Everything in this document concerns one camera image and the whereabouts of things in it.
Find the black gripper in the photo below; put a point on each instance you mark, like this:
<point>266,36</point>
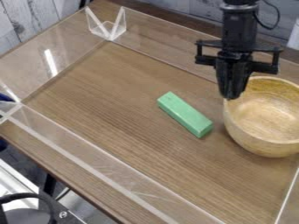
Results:
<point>237,53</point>

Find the brown wooden bowl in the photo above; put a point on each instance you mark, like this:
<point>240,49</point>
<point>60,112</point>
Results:
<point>262,118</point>

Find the green rectangular block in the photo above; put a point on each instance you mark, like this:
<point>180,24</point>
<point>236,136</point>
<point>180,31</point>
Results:
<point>185,114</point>

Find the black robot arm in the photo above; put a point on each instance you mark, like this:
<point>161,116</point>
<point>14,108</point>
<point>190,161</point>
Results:
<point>237,55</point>

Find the clear acrylic tray walls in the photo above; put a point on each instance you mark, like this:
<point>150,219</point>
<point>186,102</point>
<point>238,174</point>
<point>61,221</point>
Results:
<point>86,80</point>

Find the blue object at edge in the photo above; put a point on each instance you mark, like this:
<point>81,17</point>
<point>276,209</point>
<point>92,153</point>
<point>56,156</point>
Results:
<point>6,98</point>

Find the black table leg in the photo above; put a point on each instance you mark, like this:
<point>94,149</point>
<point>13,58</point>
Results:
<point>50,184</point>

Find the grey metal bracket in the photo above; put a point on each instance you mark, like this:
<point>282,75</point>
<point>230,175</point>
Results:
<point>64,215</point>

